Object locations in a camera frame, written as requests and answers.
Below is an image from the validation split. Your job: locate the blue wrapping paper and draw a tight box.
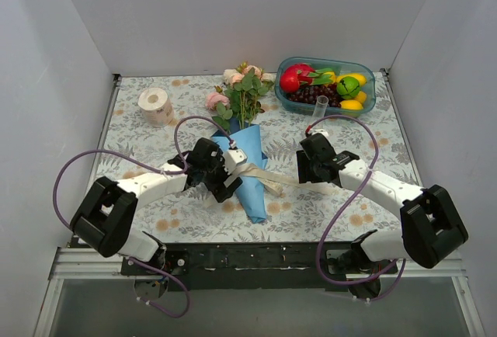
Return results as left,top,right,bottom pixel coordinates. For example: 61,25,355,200
230,122,267,224

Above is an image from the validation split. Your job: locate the cream fabric ribbon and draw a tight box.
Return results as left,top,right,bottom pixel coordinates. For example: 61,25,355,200
228,163,335,196

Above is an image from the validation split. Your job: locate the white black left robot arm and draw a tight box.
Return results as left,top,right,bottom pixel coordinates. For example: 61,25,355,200
70,138,247,275

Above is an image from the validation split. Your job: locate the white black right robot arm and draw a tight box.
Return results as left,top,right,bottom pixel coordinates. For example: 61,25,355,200
297,134,469,273

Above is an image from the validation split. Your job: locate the clear glass vase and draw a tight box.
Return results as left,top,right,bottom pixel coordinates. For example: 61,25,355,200
311,96,329,122

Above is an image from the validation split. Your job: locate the floral patterned tablecloth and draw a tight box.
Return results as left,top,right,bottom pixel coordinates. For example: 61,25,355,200
71,74,436,244

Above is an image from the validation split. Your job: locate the yellow lemon front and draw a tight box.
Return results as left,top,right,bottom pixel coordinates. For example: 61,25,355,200
340,99,363,111

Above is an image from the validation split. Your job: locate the yellow lemon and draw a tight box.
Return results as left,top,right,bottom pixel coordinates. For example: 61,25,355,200
336,73,367,86
340,99,363,111
354,91,367,105

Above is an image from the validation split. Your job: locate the dark purple grapes bunch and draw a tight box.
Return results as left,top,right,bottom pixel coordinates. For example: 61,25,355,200
287,84,343,107

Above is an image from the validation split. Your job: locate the pink flower bouquet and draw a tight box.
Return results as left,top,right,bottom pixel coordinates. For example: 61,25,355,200
205,62,276,133

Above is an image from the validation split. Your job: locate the yellow lemon right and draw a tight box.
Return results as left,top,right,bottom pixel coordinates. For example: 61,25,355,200
354,91,367,105

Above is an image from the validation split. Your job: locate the wrapped toilet paper roll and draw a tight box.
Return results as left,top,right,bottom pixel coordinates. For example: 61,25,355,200
137,88,174,127

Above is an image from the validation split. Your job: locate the green lime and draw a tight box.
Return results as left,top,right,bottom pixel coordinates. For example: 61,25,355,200
336,76,361,99

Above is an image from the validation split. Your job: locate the teal plastic fruit basket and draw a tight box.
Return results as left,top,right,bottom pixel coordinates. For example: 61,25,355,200
275,57,377,117

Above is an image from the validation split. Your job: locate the red apple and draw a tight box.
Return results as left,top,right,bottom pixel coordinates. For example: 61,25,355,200
280,71,300,93

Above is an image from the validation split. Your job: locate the pink dragon fruit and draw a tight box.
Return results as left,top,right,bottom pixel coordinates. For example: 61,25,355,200
285,63,336,85

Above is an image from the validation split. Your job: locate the yellow lemon top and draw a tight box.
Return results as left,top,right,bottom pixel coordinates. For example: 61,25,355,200
336,73,367,86

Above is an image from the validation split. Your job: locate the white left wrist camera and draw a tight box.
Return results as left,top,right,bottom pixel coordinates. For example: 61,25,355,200
223,148,247,174

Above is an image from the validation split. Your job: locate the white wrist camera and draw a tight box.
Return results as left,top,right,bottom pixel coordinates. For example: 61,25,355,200
223,148,247,174
306,128,329,139

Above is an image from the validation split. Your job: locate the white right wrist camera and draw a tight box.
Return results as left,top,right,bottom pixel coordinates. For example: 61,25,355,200
306,128,329,139

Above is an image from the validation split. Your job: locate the aluminium frame rail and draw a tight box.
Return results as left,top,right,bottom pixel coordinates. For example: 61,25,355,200
49,248,467,280

